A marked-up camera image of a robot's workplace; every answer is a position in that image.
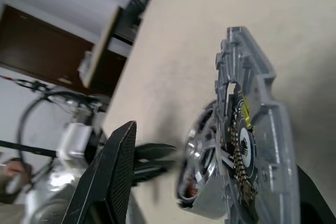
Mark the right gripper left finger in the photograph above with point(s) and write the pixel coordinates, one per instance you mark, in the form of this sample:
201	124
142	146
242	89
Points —
113	169

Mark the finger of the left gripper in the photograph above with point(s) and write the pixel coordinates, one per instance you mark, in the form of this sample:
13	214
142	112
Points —
155	169
157	151

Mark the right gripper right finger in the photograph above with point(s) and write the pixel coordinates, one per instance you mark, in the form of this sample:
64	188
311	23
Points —
315	208

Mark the motor stator copper windings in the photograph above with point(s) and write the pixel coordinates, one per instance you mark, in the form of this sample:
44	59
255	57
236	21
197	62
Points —
191	189

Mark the black silver spoked rotor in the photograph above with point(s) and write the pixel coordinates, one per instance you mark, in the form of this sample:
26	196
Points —
199	150

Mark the grey toothed gear disc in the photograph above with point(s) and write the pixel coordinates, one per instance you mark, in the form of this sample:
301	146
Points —
275	142

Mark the bystander person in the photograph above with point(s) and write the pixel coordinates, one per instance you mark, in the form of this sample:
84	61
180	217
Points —
13	169

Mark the beige wooden board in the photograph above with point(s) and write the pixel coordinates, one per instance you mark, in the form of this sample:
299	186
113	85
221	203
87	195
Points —
105	45

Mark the dark furniture piece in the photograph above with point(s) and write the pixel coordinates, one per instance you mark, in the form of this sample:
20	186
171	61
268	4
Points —
134	16

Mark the dark brown cabinet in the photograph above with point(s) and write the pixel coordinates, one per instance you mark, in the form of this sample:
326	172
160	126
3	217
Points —
39	45

